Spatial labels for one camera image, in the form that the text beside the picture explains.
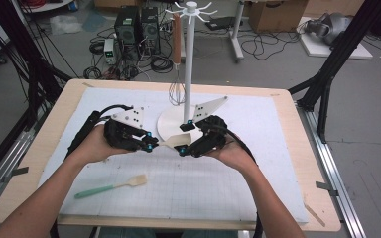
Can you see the black rail clamp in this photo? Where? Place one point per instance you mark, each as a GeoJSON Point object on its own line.
{"type": "Point", "coordinates": [16, 172]}
{"type": "Point", "coordinates": [327, 188]}

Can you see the white grid mat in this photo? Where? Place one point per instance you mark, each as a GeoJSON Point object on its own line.
{"type": "Point", "coordinates": [195, 185]}

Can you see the white floor board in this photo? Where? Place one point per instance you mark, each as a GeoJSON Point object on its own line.
{"type": "Point", "coordinates": [344, 51]}

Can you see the grey headset device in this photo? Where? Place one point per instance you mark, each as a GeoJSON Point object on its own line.
{"type": "Point", "coordinates": [330, 28]}

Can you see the small grey power supply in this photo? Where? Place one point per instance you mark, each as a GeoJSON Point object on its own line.
{"type": "Point", "coordinates": [109, 49]}

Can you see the clear plastic bag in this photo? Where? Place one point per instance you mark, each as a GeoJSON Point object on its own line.
{"type": "Point", "coordinates": [64, 24]}

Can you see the black metal frame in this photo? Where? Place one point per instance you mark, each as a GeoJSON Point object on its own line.
{"type": "Point", "coordinates": [345, 43]}
{"type": "Point", "coordinates": [26, 46]}

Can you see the black flat device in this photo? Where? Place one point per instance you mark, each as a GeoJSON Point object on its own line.
{"type": "Point", "coordinates": [223, 23]}

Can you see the thin wooden stick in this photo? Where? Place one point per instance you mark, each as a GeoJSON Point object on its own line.
{"type": "Point", "coordinates": [315, 215]}

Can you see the black computer tower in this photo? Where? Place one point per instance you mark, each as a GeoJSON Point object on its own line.
{"type": "Point", "coordinates": [127, 29]}
{"type": "Point", "coordinates": [150, 29]}

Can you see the aluminium rail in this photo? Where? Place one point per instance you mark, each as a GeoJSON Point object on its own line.
{"type": "Point", "coordinates": [13, 153]}
{"type": "Point", "coordinates": [327, 158]}

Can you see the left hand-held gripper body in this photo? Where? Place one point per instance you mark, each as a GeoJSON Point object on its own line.
{"type": "Point", "coordinates": [122, 132]}

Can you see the white utensil stand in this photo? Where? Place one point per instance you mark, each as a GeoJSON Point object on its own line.
{"type": "Point", "coordinates": [188, 66]}

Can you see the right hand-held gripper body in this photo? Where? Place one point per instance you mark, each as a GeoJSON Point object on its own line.
{"type": "Point", "coordinates": [211, 135]}

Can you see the cardboard box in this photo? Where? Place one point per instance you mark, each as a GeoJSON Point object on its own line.
{"type": "Point", "coordinates": [278, 16]}

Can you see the person's left hand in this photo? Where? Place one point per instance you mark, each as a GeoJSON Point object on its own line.
{"type": "Point", "coordinates": [92, 148]}

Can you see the white table leg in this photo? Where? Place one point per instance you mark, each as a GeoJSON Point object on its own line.
{"type": "Point", "coordinates": [236, 33]}

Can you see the person's right hand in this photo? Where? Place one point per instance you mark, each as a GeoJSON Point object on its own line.
{"type": "Point", "coordinates": [236, 157]}

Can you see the blue sheet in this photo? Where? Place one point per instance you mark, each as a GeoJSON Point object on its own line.
{"type": "Point", "coordinates": [94, 21]}

